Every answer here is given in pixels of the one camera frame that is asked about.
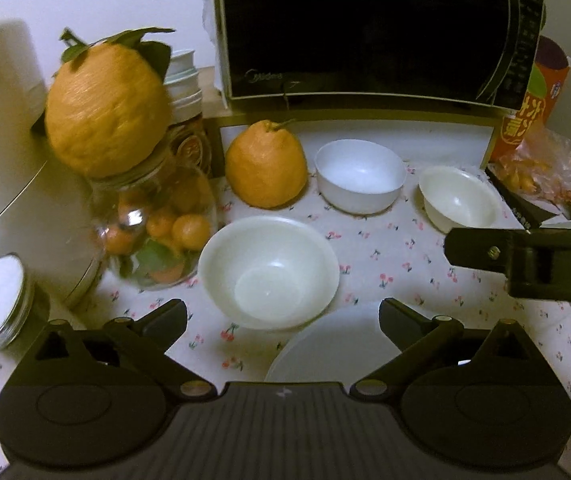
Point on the plastic bag of fruit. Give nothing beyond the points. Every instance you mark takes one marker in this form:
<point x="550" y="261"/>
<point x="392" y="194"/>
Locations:
<point x="540" y="170"/>

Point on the black microwave oven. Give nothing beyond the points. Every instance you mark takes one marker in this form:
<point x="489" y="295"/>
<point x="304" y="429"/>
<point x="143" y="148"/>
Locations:
<point x="365" y="25"/>

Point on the glass jar of kumquats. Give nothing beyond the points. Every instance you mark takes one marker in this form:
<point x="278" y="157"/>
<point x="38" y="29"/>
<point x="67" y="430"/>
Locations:
<point x="165" y="230"/>

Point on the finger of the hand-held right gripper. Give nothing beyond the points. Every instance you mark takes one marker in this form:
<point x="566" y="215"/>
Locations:
<point x="485" y="252"/>

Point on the small cream bowl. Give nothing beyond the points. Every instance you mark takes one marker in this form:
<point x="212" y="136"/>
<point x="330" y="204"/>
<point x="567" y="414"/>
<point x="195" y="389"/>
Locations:
<point x="460" y="200"/>

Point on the white lidded container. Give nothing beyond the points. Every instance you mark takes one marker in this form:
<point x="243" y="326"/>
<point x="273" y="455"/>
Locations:
<point x="183" y="72"/>

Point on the wide cream bowl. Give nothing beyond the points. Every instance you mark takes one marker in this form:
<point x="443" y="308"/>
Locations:
<point x="268" y="275"/>

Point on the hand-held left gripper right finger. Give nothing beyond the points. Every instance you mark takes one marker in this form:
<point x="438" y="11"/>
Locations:
<point x="399" y="325"/>

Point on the large orange citrus fruit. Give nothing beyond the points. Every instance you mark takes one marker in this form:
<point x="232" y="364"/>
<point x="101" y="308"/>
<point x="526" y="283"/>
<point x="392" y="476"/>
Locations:
<point x="265" y="167"/>

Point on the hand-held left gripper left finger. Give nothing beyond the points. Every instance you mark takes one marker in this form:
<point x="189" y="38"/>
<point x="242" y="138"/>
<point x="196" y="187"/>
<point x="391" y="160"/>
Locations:
<point x="170" y="321"/>

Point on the red carton box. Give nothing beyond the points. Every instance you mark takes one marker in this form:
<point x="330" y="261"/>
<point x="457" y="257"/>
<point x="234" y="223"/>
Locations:
<point x="525" y="110"/>

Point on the black and white cardboard box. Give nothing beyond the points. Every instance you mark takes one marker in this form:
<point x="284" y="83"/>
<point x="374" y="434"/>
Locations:
<point x="525" y="210"/>

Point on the amber glass jar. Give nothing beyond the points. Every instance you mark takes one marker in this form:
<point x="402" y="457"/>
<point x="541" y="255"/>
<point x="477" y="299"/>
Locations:
<point x="193" y="135"/>

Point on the white kitchen appliance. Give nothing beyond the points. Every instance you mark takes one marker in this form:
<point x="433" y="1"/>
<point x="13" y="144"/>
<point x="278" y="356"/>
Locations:
<point x="0" y="160"/>

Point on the cherry print tablecloth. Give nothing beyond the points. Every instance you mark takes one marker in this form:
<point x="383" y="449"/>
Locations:
<point x="390" y="270"/>

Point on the plain white plate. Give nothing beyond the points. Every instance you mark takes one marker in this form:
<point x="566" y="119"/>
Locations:
<point x="325" y="352"/>

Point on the bright white bowl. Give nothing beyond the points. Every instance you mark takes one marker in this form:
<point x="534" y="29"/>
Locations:
<point x="360" y="177"/>

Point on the large orange with leaves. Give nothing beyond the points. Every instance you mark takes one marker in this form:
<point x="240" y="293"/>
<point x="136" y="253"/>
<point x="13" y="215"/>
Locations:
<point x="105" y="110"/>

